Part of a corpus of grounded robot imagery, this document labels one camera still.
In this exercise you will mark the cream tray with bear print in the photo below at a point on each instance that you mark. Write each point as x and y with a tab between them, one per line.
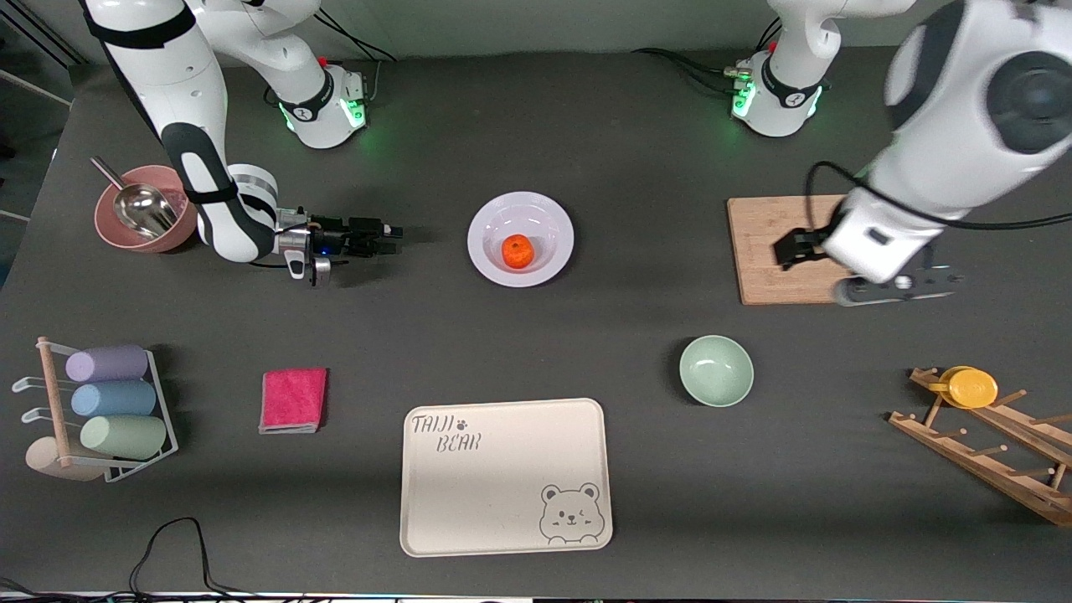
502	494

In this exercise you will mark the orange fruit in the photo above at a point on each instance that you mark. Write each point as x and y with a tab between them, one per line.
517	252

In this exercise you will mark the pink folded cloth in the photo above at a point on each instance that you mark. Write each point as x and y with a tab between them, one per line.
293	400

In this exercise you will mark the metal scoop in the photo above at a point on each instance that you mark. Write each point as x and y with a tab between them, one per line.
146	209

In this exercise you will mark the blue cup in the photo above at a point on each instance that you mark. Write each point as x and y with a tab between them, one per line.
113	399

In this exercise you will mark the beige cup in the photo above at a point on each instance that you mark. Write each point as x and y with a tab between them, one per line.
46	465

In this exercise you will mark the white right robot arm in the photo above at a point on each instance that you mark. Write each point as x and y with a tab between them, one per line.
167	84

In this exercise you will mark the wooden cutting board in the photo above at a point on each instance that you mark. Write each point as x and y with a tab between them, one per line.
758	251

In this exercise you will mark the white round plate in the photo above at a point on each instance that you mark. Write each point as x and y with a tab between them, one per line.
536	218

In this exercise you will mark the yellow cup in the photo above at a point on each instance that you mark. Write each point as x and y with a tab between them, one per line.
971	389

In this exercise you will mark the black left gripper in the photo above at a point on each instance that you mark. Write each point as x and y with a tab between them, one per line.
797	245

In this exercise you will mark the purple cup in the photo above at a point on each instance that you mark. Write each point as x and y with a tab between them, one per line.
109	364

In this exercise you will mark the green cup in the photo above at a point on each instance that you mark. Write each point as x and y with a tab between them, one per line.
126	437

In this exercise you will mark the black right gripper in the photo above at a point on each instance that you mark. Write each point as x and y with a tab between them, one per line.
338	236

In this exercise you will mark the wooden peg drying rack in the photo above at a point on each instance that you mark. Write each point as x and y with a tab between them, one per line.
980	465

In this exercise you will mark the mint green bowl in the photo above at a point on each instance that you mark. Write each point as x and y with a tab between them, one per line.
716	371

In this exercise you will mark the pink bowl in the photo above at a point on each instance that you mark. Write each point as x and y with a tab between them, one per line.
113	230

